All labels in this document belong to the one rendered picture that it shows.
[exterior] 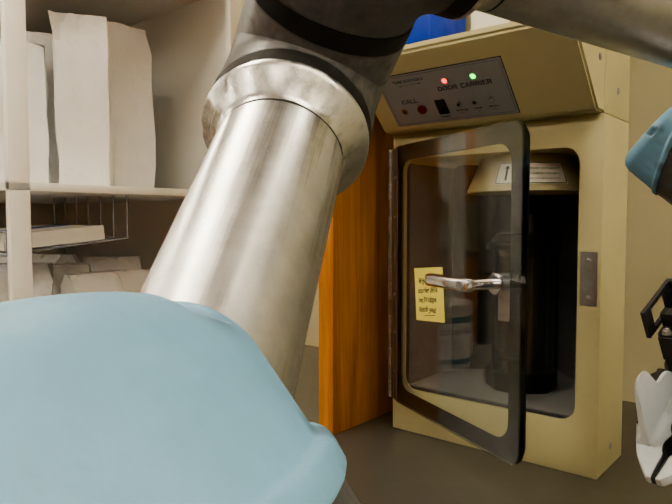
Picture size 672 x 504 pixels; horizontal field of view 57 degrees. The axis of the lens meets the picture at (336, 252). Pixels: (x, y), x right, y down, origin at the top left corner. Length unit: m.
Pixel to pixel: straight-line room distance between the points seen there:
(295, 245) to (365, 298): 0.72
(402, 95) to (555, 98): 0.21
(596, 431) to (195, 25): 1.68
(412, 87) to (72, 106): 1.06
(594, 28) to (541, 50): 0.32
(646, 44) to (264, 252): 0.33
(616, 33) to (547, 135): 0.40
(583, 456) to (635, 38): 0.57
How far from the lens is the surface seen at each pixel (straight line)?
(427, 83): 0.89
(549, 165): 0.93
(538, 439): 0.93
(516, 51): 0.82
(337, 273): 0.97
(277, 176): 0.33
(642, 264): 1.29
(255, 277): 0.28
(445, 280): 0.76
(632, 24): 0.50
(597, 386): 0.88
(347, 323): 0.99
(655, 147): 0.66
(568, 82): 0.82
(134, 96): 1.96
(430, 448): 0.97
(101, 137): 1.75
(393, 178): 0.98
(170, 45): 2.22
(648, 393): 0.50
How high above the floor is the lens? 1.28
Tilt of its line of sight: 3 degrees down
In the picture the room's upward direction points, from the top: straight up
